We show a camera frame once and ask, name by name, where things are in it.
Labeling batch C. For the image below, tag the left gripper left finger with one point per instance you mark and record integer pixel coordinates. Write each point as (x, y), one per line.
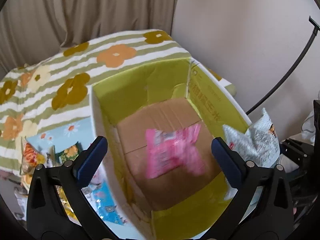
(67, 189)

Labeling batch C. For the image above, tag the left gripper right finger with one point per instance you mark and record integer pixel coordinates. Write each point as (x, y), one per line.
(262, 207)

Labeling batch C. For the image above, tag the white grey corn snack bag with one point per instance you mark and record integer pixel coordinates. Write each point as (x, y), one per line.
(259, 143)

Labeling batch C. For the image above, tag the pink red snack bag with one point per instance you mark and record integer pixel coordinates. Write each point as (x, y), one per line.
(167, 151)

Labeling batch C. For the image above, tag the blue white snack bag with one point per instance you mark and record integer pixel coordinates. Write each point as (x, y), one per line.
(100, 197)

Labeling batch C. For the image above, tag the dark green snack packet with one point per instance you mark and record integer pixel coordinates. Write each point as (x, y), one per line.
(70, 153)

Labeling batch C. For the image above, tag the orange chips snack bag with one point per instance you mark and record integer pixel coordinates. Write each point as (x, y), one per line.
(30, 158)

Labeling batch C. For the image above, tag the striped floral quilt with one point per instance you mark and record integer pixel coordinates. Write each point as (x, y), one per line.
(75, 79)

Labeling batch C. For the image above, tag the black curved lamp stand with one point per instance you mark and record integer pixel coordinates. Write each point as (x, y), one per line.
(314, 33)

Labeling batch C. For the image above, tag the green cardboard box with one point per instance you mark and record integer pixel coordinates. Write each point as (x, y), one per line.
(159, 120)

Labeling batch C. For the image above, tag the beige curtain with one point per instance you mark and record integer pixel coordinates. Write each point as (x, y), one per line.
(34, 30)

